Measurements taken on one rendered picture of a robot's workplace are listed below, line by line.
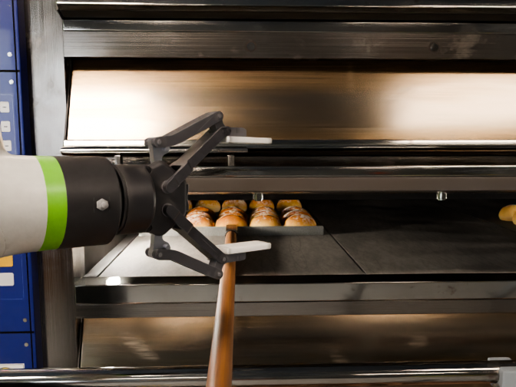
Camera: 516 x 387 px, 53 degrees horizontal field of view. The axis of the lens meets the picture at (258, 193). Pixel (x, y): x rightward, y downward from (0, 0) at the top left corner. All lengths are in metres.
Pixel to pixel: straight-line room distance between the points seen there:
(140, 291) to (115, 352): 0.14
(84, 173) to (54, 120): 0.57
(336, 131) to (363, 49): 0.17
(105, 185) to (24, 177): 0.07
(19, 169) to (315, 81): 0.69
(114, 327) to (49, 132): 0.42
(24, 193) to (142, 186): 0.12
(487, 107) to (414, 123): 0.16
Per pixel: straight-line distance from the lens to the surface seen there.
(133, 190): 0.53
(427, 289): 1.14
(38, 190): 0.49
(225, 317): 0.80
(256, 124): 1.01
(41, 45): 1.10
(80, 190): 0.50
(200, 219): 1.55
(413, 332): 1.18
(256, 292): 1.07
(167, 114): 1.02
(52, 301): 1.14
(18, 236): 0.50
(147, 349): 1.14
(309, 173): 0.88
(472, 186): 0.97
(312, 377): 0.73
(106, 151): 0.95
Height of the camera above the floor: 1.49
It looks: 7 degrees down
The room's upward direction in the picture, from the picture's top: straight up
